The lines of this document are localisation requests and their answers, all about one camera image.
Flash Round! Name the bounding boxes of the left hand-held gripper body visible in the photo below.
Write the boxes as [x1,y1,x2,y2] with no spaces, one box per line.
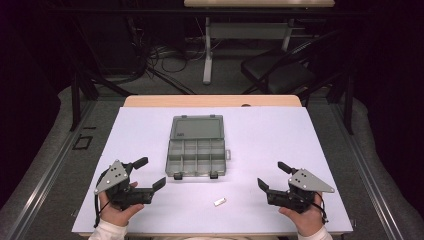
[94,159,153,211]

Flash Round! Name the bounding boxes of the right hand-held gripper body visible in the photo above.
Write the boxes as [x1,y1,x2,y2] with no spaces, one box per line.
[266,168,336,214]

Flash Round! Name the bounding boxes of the person's right hand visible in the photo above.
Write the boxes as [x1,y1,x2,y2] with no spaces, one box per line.
[278,192,325,238]

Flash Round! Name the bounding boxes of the person's left hand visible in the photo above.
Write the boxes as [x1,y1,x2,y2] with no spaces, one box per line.
[98,191,145,228]

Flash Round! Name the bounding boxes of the white table board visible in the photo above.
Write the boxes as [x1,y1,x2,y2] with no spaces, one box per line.
[71,106,354,235]

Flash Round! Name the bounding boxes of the grey clear compartment box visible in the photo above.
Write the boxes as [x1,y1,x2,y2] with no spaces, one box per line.
[164,114,232,181]

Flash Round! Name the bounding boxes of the black metal stand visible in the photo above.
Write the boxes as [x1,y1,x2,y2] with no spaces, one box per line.
[328,71,356,136]
[68,19,138,133]

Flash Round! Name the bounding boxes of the black folding chair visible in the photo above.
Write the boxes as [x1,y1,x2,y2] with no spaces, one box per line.
[240,29,355,136]

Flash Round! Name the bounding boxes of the wooden table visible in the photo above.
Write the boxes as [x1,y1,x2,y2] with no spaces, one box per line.
[122,94,303,108]

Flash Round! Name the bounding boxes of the white-legged desk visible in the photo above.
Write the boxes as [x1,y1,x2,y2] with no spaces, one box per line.
[183,0,336,86]

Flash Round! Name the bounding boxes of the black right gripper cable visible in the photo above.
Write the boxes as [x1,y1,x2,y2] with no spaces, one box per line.
[312,192,330,225]

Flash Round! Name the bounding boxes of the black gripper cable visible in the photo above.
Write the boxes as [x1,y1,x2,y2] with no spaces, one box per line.
[93,178,112,229]
[312,192,330,225]

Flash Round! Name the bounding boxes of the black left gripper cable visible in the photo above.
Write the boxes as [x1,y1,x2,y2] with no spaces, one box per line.
[93,178,112,229]

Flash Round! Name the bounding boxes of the bundle of floor cables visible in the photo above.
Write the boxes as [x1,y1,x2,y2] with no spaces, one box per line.
[126,16,208,96]

